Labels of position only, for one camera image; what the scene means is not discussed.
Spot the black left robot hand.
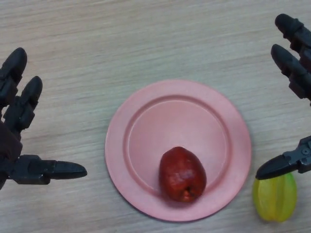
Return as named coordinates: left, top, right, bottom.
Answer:
left=0, top=47, right=88, bottom=191

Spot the pink round plate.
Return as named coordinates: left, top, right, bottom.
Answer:
left=104, top=80, right=252, bottom=223

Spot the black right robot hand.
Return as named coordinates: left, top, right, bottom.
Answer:
left=256, top=14, right=311, bottom=181

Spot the red apple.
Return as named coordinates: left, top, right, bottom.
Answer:
left=159, top=146, right=207, bottom=203

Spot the yellow green starfruit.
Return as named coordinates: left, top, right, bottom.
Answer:
left=253, top=172, right=297, bottom=223

